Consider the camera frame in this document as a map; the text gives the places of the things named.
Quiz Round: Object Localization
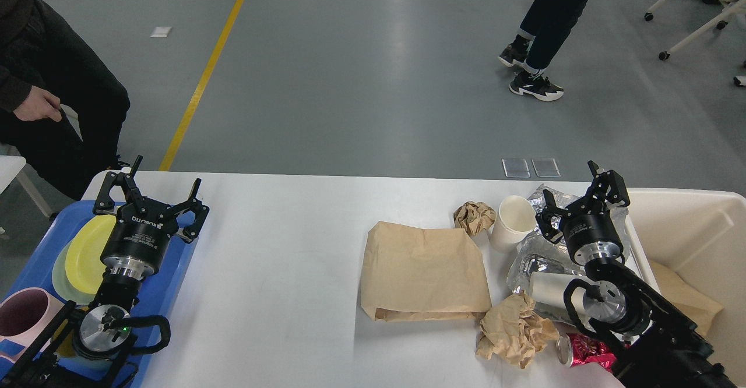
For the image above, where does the white side table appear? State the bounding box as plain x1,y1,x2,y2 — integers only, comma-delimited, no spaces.
1,155,54,219

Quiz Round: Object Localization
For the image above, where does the brown paper bag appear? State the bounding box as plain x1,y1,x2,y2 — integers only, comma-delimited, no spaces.
360,221,492,322

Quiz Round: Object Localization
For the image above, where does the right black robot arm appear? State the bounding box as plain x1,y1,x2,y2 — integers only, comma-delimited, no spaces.
536,161,733,387

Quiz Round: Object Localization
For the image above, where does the person in dark clothes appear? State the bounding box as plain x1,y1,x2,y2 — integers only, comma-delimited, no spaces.
1,0,131,200

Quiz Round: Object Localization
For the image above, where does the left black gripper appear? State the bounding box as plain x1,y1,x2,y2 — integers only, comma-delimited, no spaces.
92,155,210,278

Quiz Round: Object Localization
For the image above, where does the person in black sneakers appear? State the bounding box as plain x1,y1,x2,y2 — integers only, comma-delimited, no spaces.
499,0,588,102

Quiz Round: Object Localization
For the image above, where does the beige plastic bin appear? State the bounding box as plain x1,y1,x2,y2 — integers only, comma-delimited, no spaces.
628,188,745,387

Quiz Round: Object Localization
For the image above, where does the large crumpled brown paper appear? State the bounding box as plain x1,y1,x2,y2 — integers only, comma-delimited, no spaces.
475,292,560,369

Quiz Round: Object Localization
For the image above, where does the crushed red can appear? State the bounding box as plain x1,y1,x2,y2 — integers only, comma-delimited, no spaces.
556,333,616,373

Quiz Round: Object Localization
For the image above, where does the clear floor plate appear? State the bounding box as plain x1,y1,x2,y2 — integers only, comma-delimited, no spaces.
502,158,532,179
531,158,562,178

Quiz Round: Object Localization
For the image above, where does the white paper cup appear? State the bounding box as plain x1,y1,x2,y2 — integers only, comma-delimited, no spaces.
490,195,536,252
527,271,590,309

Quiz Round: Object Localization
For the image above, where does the brown paper in bin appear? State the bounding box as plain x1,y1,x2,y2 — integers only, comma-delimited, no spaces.
649,261,724,337

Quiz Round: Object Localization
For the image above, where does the blue plastic tray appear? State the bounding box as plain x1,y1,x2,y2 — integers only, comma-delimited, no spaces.
1,200,197,387

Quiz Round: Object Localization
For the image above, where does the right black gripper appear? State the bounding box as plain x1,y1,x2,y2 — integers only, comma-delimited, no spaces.
535,160,631,265

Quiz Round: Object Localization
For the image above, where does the yellow plate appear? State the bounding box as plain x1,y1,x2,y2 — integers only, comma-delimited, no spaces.
65,215,117,295

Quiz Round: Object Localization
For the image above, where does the left clear floor plate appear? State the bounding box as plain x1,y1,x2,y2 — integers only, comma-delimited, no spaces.
502,158,532,179

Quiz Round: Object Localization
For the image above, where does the silver foil bag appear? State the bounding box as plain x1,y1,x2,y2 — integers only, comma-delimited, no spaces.
506,184,635,324

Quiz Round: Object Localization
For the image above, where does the right clear floor plate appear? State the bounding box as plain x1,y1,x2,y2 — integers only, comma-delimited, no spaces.
531,158,562,178

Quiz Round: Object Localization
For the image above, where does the small crumpled brown paper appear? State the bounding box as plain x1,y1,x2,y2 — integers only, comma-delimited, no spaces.
453,200,497,236

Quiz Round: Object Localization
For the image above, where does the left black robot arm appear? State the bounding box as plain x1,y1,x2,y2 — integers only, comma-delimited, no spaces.
2,157,209,387

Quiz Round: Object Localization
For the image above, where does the light green plate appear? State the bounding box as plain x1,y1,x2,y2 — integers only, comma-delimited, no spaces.
51,242,95,305

